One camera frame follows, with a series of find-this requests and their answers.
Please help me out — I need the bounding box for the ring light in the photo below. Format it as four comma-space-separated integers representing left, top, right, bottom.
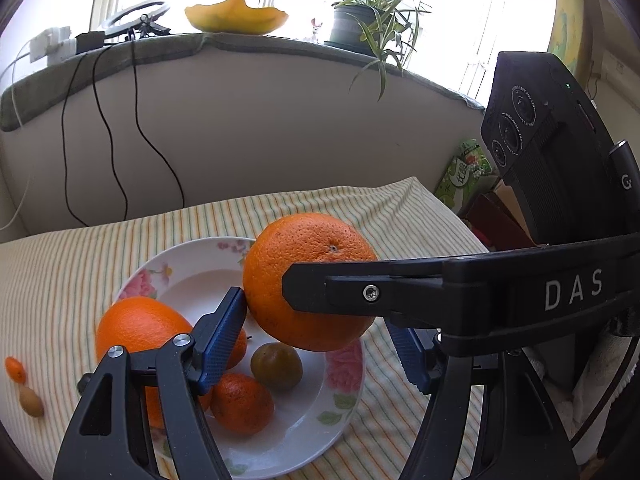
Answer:
102, 0, 172, 42

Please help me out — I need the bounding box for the green tangerine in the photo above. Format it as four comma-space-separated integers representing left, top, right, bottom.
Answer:
250, 341, 304, 391

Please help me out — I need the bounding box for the green snack packet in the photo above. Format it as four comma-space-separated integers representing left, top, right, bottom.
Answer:
433, 138, 494, 214

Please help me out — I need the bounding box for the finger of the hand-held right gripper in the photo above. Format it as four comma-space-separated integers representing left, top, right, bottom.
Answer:
281, 256, 447, 332

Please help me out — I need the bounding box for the white fluffy cloth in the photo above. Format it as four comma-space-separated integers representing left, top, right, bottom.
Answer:
524, 334, 640, 467

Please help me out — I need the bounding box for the white floral plate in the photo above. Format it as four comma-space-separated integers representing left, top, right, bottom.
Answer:
114, 236, 366, 479

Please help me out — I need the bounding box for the white power strip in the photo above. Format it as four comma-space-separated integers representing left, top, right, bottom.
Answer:
28, 25, 76, 64

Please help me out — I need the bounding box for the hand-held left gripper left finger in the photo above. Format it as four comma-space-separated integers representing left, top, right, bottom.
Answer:
52, 286, 248, 480

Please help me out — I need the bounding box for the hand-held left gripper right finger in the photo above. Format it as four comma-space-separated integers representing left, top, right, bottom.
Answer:
384, 321, 567, 480

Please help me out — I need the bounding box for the yellow scalloped bowl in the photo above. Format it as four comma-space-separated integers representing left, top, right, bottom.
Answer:
184, 0, 290, 36

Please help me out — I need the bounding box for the small black device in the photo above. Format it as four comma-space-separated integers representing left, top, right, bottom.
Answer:
75, 32, 106, 54

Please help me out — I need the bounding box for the small orange kumquat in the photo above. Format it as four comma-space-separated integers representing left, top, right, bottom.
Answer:
4, 356, 27, 385

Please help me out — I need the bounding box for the striped cloth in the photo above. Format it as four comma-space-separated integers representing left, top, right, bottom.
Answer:
0, 176, 492, 480

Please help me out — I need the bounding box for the cardboard box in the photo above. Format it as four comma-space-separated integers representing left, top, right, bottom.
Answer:
462, 180, 540, 252

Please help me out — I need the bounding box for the grey sill cloth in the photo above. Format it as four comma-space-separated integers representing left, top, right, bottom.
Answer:
0, 32, 487, 134

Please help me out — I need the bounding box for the potted spider plant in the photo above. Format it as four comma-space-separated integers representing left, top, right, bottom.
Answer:
294, 0, 432, 104

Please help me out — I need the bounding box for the orange tangerine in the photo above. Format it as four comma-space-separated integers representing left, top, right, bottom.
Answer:
197, 327, 250, 412
209, 372, 276, 436

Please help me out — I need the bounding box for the black cable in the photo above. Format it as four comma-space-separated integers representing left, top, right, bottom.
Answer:
59, 51, 102, 227
131, 39, 185, 209
92, 46, 132, 222

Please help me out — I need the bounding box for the long white cable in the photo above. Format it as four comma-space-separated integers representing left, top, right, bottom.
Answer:
0, 49, 32, 232

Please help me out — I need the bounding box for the large orange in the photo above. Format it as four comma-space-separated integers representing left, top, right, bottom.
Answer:
242, 212, 380, 353
95, 296, 202, 429

